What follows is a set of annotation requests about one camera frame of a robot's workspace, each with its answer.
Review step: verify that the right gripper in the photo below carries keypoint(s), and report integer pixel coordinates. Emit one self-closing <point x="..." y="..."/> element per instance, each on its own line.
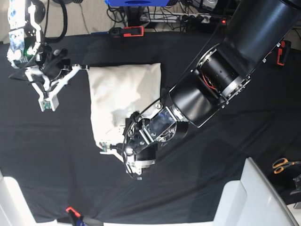
<point x="48" y="88"/>

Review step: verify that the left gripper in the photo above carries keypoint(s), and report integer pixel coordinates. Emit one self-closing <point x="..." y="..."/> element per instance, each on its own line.
<point x="134" y="165"/>

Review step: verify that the white T-shirt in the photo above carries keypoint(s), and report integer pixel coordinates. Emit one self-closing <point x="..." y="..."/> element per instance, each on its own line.
<point x="118" y="91"/>

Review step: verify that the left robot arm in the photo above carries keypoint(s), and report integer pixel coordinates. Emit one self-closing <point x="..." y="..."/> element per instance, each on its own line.
<point x="212" y="79"/>

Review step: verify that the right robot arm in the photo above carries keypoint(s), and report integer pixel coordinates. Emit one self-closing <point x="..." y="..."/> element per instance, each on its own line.
<point x="30" y="53"/>

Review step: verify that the orange clamp bottom edge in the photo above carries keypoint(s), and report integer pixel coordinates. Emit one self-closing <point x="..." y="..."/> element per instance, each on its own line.
<point x="72" y="210"/>

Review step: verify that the black table cloth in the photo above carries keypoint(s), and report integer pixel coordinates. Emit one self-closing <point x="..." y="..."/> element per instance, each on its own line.
<point x="53" y="156"/>

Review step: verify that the orange black clamp top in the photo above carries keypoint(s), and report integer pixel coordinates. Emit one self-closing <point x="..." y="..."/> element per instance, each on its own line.
<point x="133" y="31"/>

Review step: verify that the orange black clamp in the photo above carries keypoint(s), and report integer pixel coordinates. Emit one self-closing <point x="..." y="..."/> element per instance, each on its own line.
<point x="133" y="31"/>
<point x="284" y="48"/>

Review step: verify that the blue box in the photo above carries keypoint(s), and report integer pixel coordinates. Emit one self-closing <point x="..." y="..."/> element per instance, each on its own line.
<point x="136" y="3"/>

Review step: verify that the white power strip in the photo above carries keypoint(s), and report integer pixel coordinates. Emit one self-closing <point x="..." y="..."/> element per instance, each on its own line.
<point x="166" y="17"/>

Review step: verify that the black power strip red light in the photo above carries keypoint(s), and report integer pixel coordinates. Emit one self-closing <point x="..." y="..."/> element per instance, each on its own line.
<point x="222" y="20"/>

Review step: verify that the orange black clamp right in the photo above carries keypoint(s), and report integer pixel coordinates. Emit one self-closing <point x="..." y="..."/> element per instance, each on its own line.
<point x="284" y="48"/>

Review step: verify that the white frame left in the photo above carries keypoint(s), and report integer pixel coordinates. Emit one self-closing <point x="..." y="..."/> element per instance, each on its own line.
<point x="14" y="210"/>

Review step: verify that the orange handled scissors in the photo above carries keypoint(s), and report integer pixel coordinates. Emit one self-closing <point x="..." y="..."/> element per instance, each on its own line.
<point x="281" y="164"/>

